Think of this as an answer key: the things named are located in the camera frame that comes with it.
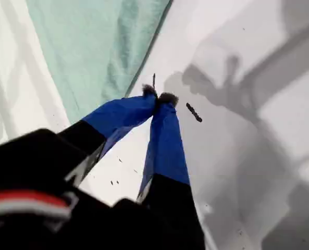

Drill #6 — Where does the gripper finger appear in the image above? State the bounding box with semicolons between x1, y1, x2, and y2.
56;83;159;188
135;92;202;230

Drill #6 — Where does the pale green T-shirt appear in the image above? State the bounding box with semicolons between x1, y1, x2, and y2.
26;0;174;126

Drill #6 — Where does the red white arm wire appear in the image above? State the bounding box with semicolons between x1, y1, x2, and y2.
0;191;78;222

